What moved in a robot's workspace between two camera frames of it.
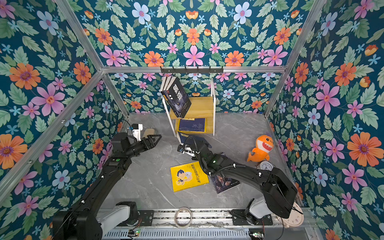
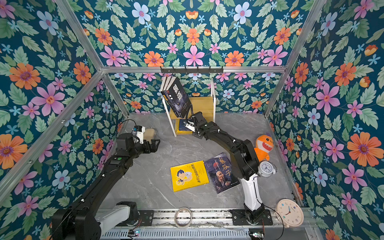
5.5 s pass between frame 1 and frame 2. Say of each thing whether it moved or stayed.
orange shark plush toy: stayed
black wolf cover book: stayed
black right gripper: moved
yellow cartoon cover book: stayed
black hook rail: stayed
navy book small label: moved
